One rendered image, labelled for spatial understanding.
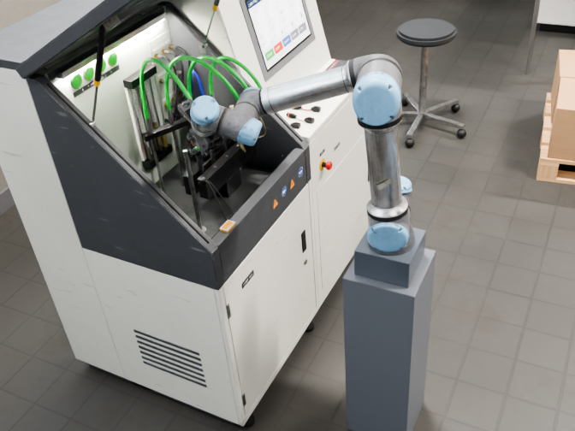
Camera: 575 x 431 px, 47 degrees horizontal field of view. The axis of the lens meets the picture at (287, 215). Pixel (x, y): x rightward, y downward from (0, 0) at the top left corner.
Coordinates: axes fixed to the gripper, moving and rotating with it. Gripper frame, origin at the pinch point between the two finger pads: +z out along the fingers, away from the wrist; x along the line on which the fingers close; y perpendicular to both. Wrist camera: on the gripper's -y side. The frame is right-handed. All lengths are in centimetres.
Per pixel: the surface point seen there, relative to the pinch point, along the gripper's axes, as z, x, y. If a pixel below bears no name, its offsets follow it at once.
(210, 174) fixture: 26.9, -0.3, 6.4
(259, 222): 22.2, 5.5, 30.5
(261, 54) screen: 41, 43, -29
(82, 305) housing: 67, -65, 20
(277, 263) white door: 45, 7, 45
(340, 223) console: 91, 48, 43
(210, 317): 24, -25, 50
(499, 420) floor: 52, 51, 142
